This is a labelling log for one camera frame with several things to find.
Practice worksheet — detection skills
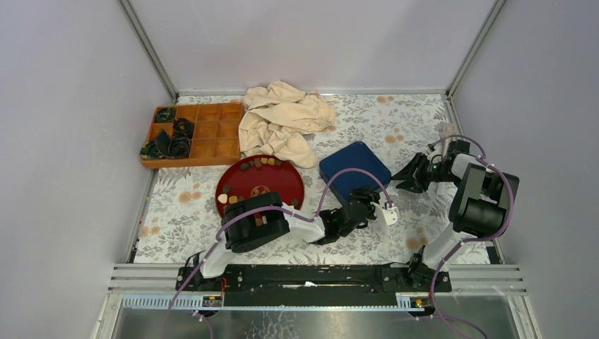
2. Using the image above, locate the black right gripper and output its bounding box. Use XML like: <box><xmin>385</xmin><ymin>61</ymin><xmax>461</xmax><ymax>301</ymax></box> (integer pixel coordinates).
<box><xmin>390</xmin><ymin>152</ymin><xmax>461</xmax><ymax>194</ymax></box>

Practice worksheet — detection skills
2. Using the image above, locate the navy box lid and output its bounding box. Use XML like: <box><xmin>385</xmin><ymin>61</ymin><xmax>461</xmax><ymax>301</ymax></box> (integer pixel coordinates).
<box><xmin>319</xmin><ymin>141</ymin><xmax>391</xmax><ymax>205</ymax></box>

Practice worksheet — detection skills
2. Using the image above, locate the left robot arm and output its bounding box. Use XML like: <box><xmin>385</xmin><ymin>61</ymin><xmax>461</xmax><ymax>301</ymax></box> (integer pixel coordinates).
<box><xmin>191</xmin><ymin>187</ymin><xmax>389</xmax><ymax>290</ymax></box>

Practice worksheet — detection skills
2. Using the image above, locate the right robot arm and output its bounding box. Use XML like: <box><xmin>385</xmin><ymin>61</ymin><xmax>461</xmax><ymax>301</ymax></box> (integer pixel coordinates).
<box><xmin>392</xmin><ymin>139</ymin><xmax>520</xmax><ymax>291</ymax></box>

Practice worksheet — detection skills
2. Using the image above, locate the red round tray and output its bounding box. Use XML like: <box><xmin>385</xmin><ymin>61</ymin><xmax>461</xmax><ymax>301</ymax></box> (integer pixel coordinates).
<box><xmin>215</xmin><ymin>155</ymin><xmax>305</xmax><ymax>216</ymax></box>

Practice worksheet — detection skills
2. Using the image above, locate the beige crumpled cloth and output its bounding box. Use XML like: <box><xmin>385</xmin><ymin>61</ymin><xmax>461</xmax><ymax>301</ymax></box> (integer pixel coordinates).
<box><xmin>238</xmin><ymin>81</ymin><xmax>337</xmax><ymax>168</ymax></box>

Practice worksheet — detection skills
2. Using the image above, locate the wooden compartment tray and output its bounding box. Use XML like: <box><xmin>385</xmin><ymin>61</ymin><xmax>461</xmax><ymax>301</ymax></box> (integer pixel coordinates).
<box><xmin>140</xmin><ymin>102</ymin><xmax>244</xmax><ymax>169</ymax></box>

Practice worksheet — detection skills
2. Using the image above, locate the floral tablecloth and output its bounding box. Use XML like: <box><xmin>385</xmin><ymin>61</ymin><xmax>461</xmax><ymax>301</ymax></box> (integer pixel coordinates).
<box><xmin>134</xmin><ymin>94</ymin><xmax>456</xmax><ymax>265</ymax></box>

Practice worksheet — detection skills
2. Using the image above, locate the dark rolled tie patterned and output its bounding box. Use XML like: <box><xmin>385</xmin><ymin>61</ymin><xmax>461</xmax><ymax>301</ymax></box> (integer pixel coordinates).
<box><xmin>165</xmin><ymin>136</ymin><xmax>191</xmax><ymax>159</ymax></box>

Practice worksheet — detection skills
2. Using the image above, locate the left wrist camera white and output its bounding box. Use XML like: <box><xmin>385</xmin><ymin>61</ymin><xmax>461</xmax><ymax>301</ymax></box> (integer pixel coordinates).
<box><xmin>372</xmin><ymin>202</ymin><xmax>398</xmax><ymax>226</ymax></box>

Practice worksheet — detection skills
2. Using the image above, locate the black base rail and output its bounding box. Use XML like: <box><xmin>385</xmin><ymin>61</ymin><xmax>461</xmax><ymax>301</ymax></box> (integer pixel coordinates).
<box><xmin>175</xmin><ymin>263</ymin><xmax>430</xmax><ymax>307</ymax></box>

